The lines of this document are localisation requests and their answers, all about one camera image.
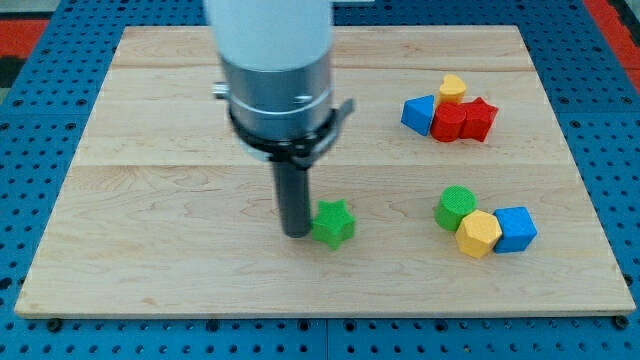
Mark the green star block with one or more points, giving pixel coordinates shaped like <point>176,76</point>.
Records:
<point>333,223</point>

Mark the yellow heart block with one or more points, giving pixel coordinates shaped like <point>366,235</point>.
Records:
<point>451,90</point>

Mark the blue triangle block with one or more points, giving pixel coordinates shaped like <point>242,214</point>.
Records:
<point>417,114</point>

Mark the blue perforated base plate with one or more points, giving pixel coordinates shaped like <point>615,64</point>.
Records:
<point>50,100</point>

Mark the blue cube block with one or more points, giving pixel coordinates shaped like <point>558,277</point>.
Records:
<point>518,229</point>

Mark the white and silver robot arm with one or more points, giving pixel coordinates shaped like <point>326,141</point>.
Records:
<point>276,58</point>

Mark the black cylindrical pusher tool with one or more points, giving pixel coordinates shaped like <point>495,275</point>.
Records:
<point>292,191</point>

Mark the green cylinder block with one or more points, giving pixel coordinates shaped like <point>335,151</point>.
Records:
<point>455,203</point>

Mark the red star block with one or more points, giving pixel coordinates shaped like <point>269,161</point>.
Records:
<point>479,119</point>

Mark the yellow hexagon block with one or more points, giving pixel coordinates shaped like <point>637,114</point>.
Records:
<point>478,233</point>

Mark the wooden board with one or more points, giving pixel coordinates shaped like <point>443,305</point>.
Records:
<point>163,215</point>

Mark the red cylinder block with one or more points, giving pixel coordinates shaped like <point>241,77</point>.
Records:
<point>447,122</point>

